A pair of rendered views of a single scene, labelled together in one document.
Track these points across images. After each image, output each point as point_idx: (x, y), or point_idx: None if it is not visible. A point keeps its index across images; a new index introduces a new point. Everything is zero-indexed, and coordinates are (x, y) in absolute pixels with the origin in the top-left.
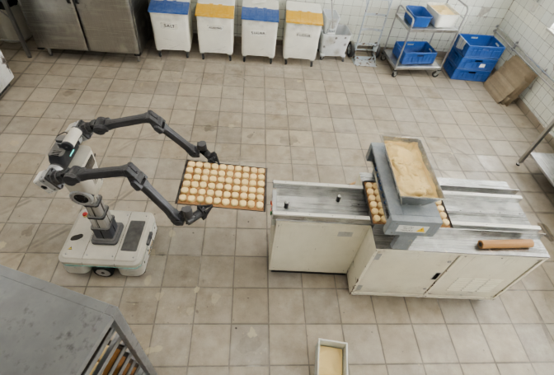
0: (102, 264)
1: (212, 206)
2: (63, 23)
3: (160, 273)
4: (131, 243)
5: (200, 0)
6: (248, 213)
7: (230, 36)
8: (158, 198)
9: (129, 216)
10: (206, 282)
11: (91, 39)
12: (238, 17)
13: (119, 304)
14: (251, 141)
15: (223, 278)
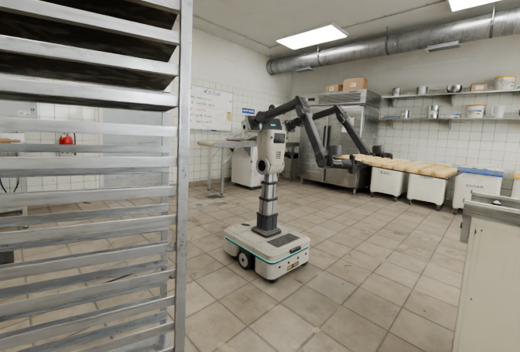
0: (246, 244)
1: (367, 164)
2: (316, 162)
3: (287, 292)
4: (278, 242)
5: (416, 161)
6: (427, 303)
7: (441, 186)
8: (313, 129)
9: (289, 230)
10: (333, 331)
11: (327, 173)
12: (453, 182)
13: (235, 291)
14: (450, 255)
15: (358, 342)
